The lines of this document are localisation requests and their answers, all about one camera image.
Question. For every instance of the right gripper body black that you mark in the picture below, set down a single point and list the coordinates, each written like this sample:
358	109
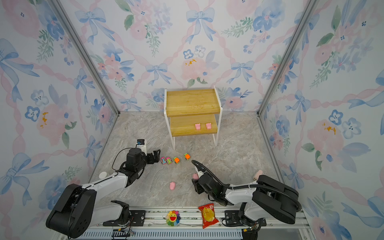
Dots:
214	197

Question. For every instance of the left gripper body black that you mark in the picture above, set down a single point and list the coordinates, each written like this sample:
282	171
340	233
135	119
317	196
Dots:
143	162

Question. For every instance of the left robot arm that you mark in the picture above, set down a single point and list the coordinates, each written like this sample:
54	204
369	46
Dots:
75	210

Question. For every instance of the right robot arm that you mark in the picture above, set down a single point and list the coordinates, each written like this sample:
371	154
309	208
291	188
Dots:
264	198

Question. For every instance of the pink toy car leftmost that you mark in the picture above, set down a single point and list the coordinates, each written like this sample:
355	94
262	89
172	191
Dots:
163	160

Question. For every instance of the pink green toy car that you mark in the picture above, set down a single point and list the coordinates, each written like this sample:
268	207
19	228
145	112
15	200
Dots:
169	160

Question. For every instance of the green orange mixer toy truck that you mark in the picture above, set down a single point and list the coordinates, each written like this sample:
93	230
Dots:
177	160

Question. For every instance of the red snack bag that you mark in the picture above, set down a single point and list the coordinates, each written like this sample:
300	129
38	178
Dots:
208	215

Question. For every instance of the green orange toy truck right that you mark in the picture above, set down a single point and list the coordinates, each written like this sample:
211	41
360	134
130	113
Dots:
187	156

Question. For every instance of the rainbow smiling flower toy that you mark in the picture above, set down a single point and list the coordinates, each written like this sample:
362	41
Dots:
173	218

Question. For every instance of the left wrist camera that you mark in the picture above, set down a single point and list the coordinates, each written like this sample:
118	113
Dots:
141	144

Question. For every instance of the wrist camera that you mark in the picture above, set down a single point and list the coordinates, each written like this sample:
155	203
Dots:
200	171
141	144

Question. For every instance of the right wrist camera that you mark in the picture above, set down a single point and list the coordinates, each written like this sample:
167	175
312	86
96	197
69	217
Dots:
200	171

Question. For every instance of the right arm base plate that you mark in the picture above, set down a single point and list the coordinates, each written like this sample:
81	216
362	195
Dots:
232	218

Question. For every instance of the aluminium front rail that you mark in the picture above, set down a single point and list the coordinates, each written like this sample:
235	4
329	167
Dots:
191	228

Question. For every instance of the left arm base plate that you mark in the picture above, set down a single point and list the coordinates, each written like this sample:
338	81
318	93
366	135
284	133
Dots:
136	219

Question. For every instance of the wooden two-tier shelf white frame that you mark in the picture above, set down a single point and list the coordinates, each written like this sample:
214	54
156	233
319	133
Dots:
184	109

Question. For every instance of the left aluminium corner post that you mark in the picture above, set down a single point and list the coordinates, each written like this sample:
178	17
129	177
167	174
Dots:
81	49

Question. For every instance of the aluminium corner post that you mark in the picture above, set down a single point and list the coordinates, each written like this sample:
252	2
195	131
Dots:
81	49
298	33

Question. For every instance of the right aluminium corner post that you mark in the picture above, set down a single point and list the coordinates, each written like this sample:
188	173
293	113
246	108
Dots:
298	33

